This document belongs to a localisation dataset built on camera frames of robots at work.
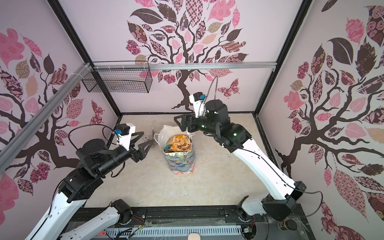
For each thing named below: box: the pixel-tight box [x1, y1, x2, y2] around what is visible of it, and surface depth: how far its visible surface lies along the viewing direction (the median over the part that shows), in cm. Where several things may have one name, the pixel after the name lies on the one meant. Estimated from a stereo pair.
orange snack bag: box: [165, 134, 192, 153], surface depth 83 cm
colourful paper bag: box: [154, 125, 196, 175], surface depth 81 cm
